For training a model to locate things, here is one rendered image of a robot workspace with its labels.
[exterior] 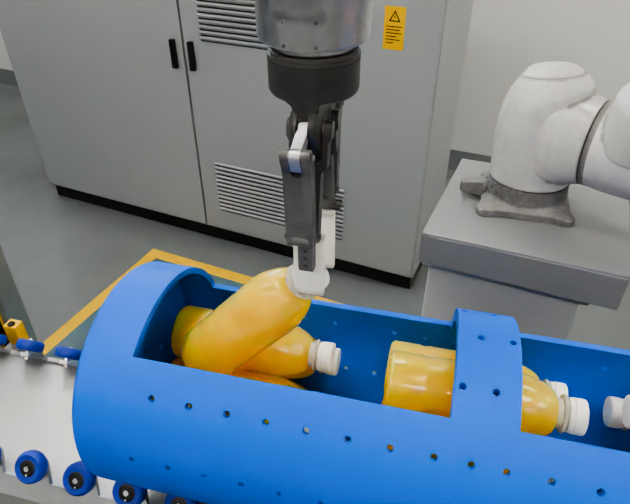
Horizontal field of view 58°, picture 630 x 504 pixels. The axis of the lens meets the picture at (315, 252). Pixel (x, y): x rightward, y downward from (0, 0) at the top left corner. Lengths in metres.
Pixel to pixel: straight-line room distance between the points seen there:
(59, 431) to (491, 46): 2.92
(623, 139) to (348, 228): 1.64
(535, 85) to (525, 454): 0.69
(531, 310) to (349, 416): 0.69
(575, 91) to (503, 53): 2.30
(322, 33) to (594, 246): 0.81
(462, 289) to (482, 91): 2.35
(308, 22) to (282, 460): 0.41
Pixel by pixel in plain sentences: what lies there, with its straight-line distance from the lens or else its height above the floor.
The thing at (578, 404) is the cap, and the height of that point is 1.18.
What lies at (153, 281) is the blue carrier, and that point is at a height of 1.23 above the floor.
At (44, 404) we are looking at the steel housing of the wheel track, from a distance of 1.04.
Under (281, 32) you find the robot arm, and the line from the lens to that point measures 0.43.
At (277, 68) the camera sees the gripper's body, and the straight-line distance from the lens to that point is 0.45.
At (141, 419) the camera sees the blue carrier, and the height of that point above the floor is 1.16.
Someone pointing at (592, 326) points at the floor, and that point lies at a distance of 2.69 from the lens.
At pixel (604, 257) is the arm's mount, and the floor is 1.07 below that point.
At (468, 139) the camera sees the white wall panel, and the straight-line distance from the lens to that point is 3.57.
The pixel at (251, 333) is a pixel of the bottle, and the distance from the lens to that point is 0.61.
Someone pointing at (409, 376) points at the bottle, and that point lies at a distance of 0.63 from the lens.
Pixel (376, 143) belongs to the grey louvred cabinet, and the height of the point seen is 0.71.
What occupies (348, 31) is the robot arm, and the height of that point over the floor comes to 1.55.
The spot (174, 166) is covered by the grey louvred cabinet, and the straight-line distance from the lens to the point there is 2.86.
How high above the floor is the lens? 1.66
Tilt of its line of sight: 36 degrees down
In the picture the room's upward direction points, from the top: straight up
